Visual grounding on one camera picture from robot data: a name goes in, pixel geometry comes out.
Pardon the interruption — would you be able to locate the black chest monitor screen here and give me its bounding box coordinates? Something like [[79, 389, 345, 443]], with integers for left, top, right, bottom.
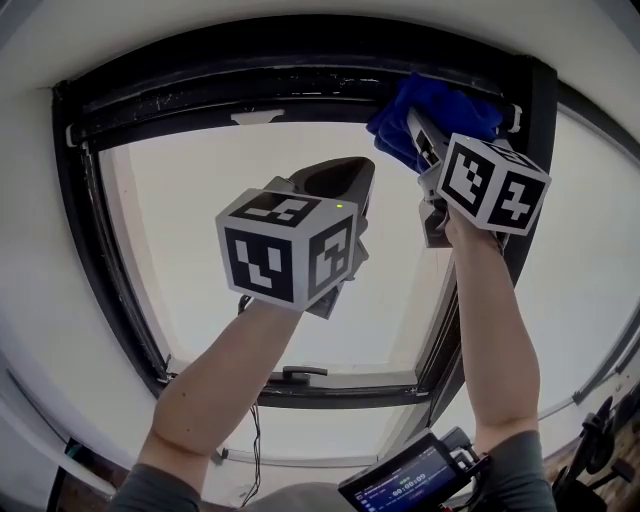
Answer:
[[337, 429, 474, 512]]

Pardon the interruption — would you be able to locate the black monitor mount rig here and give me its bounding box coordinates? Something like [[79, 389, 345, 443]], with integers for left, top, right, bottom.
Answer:
[[439, 425, 494, 501]]

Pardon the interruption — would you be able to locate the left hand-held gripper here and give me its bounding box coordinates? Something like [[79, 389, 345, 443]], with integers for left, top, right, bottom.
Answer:
[[214, 157, 377, 319]]

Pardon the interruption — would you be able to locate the person's left forearm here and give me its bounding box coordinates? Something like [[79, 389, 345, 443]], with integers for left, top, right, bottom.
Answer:
[[137, 297, 307, 476]]

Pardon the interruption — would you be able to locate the person's grey shirt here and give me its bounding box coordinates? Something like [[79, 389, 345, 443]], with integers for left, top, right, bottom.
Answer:
[[107, 429, 559, 512]]

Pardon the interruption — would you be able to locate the black window handle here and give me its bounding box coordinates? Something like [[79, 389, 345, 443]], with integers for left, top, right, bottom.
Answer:
[[282, 365, 329, 384]]

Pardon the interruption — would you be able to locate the person's right forearm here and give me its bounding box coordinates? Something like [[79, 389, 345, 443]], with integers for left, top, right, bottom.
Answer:
[[443, 217, 541, 459]]

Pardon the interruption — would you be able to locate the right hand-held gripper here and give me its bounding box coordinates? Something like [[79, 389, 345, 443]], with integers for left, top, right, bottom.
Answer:
[[405, 108, 553, 249]]

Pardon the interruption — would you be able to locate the blue cleaning cloth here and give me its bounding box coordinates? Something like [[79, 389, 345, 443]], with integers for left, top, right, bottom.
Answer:
[[366, 72, 504, 175]]

